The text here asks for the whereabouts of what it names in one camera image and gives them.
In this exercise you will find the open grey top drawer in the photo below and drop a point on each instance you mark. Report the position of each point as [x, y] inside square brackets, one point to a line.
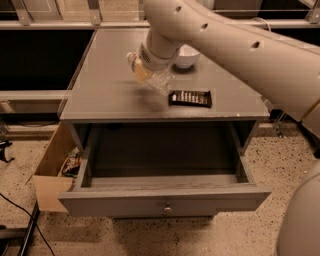
[135, 184]

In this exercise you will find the grey wooden nightstand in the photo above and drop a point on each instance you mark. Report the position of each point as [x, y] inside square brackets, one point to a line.
[202, 112]

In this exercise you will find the black floor stand base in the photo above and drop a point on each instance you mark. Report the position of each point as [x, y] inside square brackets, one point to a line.
[23, 235]

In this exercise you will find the dark chocolate bar wrapper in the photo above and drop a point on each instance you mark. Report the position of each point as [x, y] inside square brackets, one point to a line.
[190, 98]

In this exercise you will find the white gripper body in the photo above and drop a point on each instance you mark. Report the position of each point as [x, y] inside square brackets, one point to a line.
[154, 62]

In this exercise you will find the metal railing frame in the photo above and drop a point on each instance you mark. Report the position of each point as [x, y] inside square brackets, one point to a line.
[56, 14]

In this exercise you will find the snack bag in box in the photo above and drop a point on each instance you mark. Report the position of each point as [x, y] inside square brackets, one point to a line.
[72, 163]

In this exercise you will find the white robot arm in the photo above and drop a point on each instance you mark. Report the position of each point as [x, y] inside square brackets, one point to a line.
[285, 71]

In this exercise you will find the clear plastic water bottle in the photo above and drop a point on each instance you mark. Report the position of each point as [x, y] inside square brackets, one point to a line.
[161, 81]

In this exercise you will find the round metal drawer knob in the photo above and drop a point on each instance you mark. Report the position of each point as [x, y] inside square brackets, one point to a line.
[167, 209]

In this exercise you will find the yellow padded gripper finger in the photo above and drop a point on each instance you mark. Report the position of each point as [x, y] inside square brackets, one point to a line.
[142, 74]

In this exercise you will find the white ceramic bowl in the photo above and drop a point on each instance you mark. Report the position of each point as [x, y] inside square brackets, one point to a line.
[187, 57]

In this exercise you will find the brown cardboard box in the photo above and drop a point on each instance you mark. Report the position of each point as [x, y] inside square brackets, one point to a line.
[47, 178]

